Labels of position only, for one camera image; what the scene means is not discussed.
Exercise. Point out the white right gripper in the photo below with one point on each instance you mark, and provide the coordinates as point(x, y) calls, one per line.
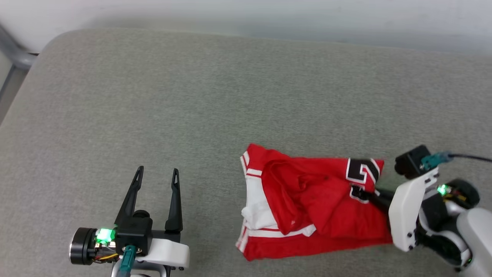
point(403, 219)

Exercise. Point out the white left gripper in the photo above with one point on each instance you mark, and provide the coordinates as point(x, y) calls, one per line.
point(169, 250)

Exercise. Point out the red and white jersey garment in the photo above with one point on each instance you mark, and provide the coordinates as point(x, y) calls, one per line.
point(307, 207)

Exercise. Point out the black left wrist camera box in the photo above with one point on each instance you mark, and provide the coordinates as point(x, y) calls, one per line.
point(134, 232)

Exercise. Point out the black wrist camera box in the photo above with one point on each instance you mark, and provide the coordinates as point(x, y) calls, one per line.
point(409, 161)
point(134, 232)

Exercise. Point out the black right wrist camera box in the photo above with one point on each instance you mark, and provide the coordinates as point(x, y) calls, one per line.
point(409, 161)

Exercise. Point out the grey metal frame pipe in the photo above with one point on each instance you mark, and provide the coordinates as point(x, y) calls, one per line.
point(13, 54)

